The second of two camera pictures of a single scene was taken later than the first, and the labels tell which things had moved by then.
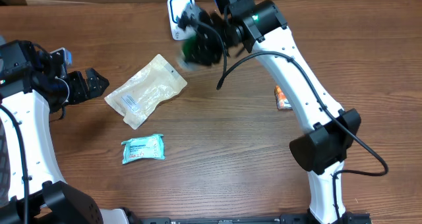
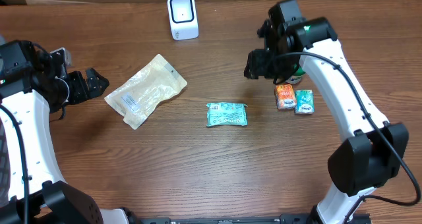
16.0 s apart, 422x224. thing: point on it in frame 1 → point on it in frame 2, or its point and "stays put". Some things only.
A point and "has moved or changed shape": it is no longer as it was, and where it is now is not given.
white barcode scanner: x=177 y=3 stays put
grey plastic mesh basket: x=4 y=177 stays put
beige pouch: x=138 y=97 stays put
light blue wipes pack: x=151 y=147 → x=227 y=113
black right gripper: x=206 y=53 → x=258 y=67
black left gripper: x=82 y=92 stays put
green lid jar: x=182 y=55 has moved or changed shape
